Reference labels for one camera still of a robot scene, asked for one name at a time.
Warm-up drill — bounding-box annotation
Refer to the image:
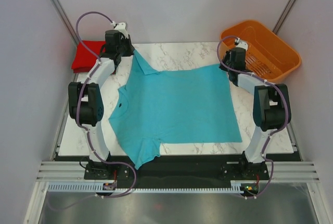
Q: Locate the turquoise t shirt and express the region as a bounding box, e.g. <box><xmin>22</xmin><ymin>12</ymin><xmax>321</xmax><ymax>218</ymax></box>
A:
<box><xmin>109</xmin><ymin>52</ymin><xmax>241</xmax><ymax>168</ymax></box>

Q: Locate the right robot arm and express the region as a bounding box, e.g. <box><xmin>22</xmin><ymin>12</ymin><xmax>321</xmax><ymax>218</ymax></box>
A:
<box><xmin>219</xmin><ymin>47</ymin><xmax>291</xmax><ymax>179</ymax></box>

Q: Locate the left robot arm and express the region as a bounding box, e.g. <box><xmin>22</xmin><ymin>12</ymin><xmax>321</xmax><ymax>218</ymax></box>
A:
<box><xmin>68</xmin><ymin>23</ymin><xmax>134</xmax><ymax>179</ymax></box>

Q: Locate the orange plastic tub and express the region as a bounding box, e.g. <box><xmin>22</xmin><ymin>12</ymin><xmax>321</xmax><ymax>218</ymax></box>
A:
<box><xmin>220</xmin><ymin>20</ymin><xmax>301</xmax><ymax>83</ymax></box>

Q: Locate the dark red folded t shirt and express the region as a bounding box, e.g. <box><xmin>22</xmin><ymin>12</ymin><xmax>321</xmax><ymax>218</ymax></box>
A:
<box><xmin>73</xmin><ymin>67</ymin><xmax>92</xmax><ymax>73</ymax></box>

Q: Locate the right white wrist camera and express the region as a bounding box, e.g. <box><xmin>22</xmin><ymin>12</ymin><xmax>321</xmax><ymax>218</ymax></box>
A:
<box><xmin>234</xmin><ymin>38</ymin><xmax>248</xmax><ymax>51</ymax></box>

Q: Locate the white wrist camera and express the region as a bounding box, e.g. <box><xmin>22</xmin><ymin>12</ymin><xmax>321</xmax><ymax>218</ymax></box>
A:
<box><xmin>110</xmin><ymin>21</ymin><xmax>129</xmax><ymax>39</ymax></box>
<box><xmin>234</xmin><ymin>38</ymin><xmax>248</xmax><ymax>51</ymax></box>

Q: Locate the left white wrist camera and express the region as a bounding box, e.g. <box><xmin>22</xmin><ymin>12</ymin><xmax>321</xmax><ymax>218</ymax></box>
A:
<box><xmin>110</xmin><ymin>21</ymin><xmax>129</xmax><ymax>39</ymax></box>

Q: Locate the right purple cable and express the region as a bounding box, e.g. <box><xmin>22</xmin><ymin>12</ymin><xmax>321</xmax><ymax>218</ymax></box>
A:
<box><xmin>217</xmin><ymin>35</ymin><xmax>290</xmax><ymax>200</ymax></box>

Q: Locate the purple cable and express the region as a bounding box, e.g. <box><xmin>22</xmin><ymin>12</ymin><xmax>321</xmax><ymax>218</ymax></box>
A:
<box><xmin>46</xmin><ymin>11</ymin><xmax>138</xmax><ymax>211</ymax></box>
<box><xmin>217</xmin><ymin>35</ymin><xmax>290</xmax><ymax>200</ymax></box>

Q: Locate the left aluminium frame post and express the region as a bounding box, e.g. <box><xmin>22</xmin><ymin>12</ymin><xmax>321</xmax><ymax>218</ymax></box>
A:
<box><xmin>50</xmin><ymin>0</ymin><xmax>79</xmax><ymax>45</ymax></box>

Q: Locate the aluminium frame post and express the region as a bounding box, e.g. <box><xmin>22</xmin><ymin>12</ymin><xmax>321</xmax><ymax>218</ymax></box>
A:
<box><xmin>272</xmin><ymin>0</ymin><xmax>297</xmax><ymax>34</ymax></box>
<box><xmin>50</xmin><ymin>0</ymin><xmax>79</xmax><ymax>45</ymax></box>

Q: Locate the right aluminium frame post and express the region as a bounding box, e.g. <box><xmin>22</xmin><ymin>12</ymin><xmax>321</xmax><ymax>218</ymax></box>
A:
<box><xmin>272</xmin><ymin>0</ymin><xmax>297</xmax><ymax>34</ymax></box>

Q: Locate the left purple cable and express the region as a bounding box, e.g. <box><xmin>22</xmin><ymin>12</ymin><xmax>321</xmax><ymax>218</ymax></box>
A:
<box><xmin>46</xmin><ymin>11</ymin><xmax>138</xmax><ymax>211</ymax></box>

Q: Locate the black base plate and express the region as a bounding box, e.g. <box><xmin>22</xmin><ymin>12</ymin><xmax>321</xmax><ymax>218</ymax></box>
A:
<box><xmin>84</xmin><ymin>154</ymin><xmax>269</xmax><ymax>188</ymax></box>

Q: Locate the white slotted cable duct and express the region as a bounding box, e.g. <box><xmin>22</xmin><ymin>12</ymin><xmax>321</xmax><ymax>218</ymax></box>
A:
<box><xmin>47</xmin><ymin>182</ymin><xmax>253</xmax><ymax>193</ymax></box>

